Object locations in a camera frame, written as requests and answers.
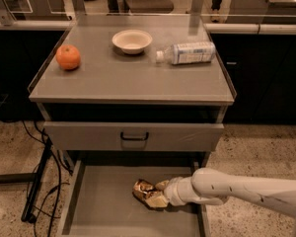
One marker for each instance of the orange patterned can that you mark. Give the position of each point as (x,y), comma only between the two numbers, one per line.
(144,190)

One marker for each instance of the person legs in background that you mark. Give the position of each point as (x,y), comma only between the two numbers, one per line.
(215,7)

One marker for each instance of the white horizontal rail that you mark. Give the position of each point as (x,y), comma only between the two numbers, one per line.
(251,29)

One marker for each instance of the clear plastic water bottle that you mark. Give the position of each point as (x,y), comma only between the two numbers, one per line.
(187,53)

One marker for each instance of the orange fruit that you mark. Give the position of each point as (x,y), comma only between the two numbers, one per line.
(68,57)

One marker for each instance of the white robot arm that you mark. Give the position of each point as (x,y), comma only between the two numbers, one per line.
(208,186)

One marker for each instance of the closed upper drawer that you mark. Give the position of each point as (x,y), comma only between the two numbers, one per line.
(105,136)

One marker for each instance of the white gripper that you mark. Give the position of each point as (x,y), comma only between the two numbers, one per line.
(173,191)

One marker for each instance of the white bowl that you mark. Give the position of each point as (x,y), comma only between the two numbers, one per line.
(131,41)

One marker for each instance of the black metal stand leg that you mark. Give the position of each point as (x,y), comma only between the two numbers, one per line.
(34,179)

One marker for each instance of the black drawer handle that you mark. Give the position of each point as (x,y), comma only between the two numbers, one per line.
(131,137)

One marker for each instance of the grey drawer cabinet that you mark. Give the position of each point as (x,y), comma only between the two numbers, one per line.
(111,86)

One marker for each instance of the open lower drawer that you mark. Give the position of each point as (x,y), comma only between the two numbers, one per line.
(101,204)

